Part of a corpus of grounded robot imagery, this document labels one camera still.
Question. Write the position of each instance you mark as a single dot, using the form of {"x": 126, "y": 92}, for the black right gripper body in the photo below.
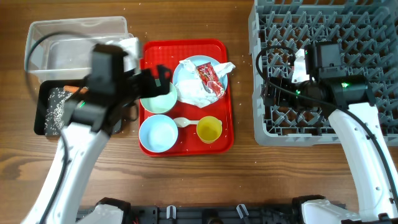
{"x": 269, "y": 96}

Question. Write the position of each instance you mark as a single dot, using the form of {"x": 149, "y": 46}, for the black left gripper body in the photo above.
{"x": 137, "y": 84}

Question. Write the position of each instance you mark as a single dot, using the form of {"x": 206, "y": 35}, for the white napkin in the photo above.
{"x": 229, "y": 67}

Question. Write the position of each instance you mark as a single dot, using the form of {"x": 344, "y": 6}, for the light blue bowl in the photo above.
{"x": 158, "y": 133}

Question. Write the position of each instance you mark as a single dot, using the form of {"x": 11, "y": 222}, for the orange carrot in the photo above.
{"x": 74, "y": 89}

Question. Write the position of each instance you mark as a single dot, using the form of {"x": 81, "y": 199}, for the red snack wrapper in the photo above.
{"x": 210, "y": 80}

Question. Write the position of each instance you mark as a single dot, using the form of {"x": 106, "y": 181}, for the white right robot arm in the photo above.
{"x": 349, "y": 105}

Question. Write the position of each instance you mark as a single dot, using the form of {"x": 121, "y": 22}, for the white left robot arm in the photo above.
{"x": 65, "y": 184}

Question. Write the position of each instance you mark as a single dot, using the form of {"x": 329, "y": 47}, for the black waste tray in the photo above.
{"x": 40, "y": 109}

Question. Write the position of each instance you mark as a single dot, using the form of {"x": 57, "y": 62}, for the grey dishwasher rack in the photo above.
{"x": 366, "y": 32}

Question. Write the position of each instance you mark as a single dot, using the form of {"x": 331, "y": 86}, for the green bowl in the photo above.
{"x": 162, "y": 103}

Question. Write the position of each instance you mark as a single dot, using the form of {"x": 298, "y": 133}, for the white plastic spoon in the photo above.
{"x": 182, "y": 122}

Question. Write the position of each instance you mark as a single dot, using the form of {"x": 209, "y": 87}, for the light blue plate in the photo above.
{"x": 189, "y": 86}

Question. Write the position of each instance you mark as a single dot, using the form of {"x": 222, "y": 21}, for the red plastic tray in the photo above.
{"x": 169, "y": 53}

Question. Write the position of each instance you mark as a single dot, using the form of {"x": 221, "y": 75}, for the yellow plastic cup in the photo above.
{"x": 209, "y": 129}

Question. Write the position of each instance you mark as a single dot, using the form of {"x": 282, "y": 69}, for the white rice pile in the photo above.
{"x": 54, "y": 117}

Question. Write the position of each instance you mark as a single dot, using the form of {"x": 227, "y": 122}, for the clear plastic bin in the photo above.
{"x": 67, "y": 57}

